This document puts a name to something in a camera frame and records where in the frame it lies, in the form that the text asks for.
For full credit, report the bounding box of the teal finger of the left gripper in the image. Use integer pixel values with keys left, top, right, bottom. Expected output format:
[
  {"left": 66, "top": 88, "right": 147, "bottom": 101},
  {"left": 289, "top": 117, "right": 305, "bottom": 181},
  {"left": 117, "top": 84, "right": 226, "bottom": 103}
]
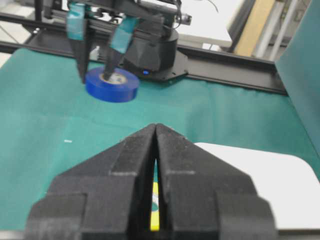
[{"left": 103, "top": 17, "right": 139, "bottom": 81}]

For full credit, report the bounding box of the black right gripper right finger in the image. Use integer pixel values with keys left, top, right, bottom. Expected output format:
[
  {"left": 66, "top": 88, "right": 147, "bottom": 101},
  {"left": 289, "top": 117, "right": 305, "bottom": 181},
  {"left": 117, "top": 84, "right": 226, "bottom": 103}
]
[{"left": 156, "top": 124, "right": 278, "bottom": 240}]

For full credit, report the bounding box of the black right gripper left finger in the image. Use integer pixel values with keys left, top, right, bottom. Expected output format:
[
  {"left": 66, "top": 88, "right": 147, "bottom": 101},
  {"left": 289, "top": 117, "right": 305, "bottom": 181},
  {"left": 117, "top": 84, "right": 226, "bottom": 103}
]
[{"left": 24, "top": 124, "right": 156, "bottom": 240}]

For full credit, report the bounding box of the finger of the left gripper with teal pad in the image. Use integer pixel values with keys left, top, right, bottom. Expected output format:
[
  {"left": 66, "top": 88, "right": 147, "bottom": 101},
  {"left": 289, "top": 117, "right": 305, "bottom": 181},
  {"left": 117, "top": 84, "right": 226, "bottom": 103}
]
[{"left": 66, "top": 2, "right": 88, "bottom": 83}]

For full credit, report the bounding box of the blue tape roll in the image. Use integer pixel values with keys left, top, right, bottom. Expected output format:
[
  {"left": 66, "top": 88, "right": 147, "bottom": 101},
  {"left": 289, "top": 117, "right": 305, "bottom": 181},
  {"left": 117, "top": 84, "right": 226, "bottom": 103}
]
[{"left": 85, "top": 67, "right": 140, "bottom": 103}]

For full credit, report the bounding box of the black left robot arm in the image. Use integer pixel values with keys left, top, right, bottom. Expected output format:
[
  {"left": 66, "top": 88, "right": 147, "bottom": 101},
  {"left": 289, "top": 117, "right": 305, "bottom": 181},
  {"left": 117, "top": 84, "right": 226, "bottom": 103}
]
[{"left": 66, "top": 0, "right": 191, "bottom": 83}]

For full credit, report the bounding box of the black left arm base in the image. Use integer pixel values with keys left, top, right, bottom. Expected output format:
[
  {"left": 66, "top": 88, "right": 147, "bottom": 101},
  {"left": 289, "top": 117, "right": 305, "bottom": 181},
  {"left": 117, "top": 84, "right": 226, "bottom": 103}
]
[{"left": 122, "top": 30, "right": 189, "bottom": 83}]

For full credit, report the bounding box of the yellow tape roll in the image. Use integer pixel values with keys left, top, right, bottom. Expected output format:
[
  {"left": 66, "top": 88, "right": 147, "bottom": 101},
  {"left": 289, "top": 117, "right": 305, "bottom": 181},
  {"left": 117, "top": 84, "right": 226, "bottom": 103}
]
[{"left": 150, "top": 181, "right": 160, "bottom": 231}]

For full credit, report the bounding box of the white plastic tray case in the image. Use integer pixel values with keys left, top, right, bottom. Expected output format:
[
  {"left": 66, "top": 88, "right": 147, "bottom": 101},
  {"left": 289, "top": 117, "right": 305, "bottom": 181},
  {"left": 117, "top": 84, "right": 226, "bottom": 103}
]
[{"left": 197, "top": 142, "right": 320, "bottom": 240}]

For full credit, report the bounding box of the green table cloth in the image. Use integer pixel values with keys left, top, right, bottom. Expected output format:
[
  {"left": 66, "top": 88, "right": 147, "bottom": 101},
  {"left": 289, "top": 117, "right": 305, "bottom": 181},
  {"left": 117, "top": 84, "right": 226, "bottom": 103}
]
[{"left": 0, "top": 49, "right": 320, "bottom": 231}]

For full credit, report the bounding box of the black aluminium rail frame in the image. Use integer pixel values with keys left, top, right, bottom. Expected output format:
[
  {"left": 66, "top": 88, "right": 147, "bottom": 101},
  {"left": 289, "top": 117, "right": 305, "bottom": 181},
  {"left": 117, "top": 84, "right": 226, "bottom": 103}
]
[{"left": 0, "top": 13, "right": 287, "bottom": 95}]

